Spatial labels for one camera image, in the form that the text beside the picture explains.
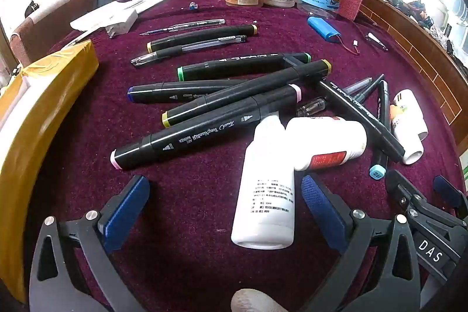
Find metal nail clipper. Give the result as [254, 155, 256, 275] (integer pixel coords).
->
[365, 33, 389, 51]

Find white bottle red label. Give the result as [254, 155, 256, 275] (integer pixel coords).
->
[285, 116, 368, 172]

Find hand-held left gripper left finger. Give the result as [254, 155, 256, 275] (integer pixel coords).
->
[29, 175, 150, 312]

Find black marker blue cap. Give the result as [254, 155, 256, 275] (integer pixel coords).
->
[127, 79, 249, 104]

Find white charger plug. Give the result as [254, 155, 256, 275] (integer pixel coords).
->
[105, 10, 138, 39]

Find clear gel pen black grip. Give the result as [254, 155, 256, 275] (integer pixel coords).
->
[130, 35, 248, 68]

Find black marker pink caps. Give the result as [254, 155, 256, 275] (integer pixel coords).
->
[111, 85, 302, 171]

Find wooden cabinet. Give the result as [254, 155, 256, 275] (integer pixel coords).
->
[360, 0, 466, 127]

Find black marker green caps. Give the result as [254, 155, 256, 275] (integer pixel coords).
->
[177, 52, 312, 82]

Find black marker light-blue cap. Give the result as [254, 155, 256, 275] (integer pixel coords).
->
[369, 80, 390, 182]

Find black marker olive caps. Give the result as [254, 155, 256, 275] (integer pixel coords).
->
[161, 60, 333, 129]

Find blue battery pack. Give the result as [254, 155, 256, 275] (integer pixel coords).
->
[307, 16, 361, 55]

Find white bottle orange cap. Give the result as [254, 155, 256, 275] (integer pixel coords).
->
[389, 89, 429, 166]

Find thin pen refill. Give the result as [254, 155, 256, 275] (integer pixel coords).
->
[140, 18, 226, 37]

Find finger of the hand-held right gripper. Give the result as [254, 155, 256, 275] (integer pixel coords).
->
[386, 169, 428, 221]
[433, 175, 468, 210]

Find tall white nozzle bottle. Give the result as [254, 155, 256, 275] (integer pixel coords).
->
[230, 115, 296, 250]

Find person's left hand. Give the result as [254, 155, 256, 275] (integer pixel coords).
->
[231, 289, 284, 312]

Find yellow-taped white tray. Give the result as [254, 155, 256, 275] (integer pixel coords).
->
[0, 39, 99, 305]

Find white paper sheets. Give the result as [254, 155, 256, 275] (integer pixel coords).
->
[69, 0, 173, 32]

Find black marker yellow caps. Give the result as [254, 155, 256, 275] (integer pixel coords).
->
[147, 24, 258, 54]

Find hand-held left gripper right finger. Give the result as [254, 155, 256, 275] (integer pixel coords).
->
[302, 173, 419, 312]

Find black marker grey cap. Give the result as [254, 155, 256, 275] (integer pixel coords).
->
[317, 77, 405, 163]

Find brown armchair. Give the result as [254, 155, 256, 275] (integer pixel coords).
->
[10, 0, 98, 68]

